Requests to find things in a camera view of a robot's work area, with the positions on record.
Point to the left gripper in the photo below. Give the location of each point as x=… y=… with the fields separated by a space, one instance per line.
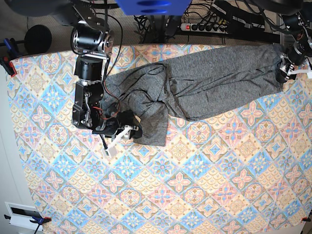
x=293 y=64

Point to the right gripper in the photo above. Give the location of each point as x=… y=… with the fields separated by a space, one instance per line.
x=125 y=125

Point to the grey t-shirt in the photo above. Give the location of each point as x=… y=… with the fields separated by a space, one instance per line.
x=194 y=86

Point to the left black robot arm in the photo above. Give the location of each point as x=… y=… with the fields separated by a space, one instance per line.
x=301 y=33

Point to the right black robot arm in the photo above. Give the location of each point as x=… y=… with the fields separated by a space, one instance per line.
x=92 y=41

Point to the black power strip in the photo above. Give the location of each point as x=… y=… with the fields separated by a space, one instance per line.
x=204 y=28

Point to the black round stool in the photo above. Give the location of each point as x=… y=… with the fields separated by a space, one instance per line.
x=37 y=40

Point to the orange blue corner clamp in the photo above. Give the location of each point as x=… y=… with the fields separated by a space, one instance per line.
x=39 y=222

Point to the red blue table clamp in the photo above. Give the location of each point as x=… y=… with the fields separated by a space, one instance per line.
x=12 y=53

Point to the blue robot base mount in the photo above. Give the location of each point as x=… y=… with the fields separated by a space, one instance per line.
x=153 y=7

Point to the white wall outlet box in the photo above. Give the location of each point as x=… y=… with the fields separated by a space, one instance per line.
x=20 y=215

